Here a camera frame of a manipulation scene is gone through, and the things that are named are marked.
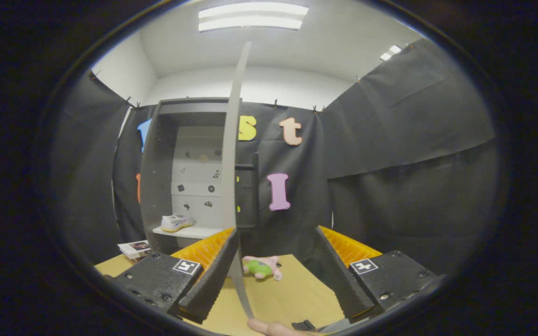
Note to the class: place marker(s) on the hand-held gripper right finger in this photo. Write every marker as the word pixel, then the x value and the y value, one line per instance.
pixel 339 280

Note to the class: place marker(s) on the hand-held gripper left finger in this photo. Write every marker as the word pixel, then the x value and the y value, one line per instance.
pixel 213 284

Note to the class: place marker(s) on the white sneaker shoe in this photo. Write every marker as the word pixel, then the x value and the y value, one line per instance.
pixel 175 223

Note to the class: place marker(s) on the grey shoe cabinet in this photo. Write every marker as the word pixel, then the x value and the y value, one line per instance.
pixel 157 186

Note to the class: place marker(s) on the pink green plush toy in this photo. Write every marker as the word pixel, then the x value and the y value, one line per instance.
pixel 259 268

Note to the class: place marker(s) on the small black object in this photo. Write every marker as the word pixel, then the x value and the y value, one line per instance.
pixel 304 325

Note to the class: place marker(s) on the printed booklet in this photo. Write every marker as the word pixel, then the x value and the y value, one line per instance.
pixel 133 248

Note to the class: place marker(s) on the black backdrop cloth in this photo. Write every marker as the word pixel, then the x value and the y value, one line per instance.
pixel 414 163

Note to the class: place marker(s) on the small ceiling light panel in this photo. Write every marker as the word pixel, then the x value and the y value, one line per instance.
pixel 390 52

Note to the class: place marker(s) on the large ceiling light panel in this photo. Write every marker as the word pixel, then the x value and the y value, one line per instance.
pixel 250 16

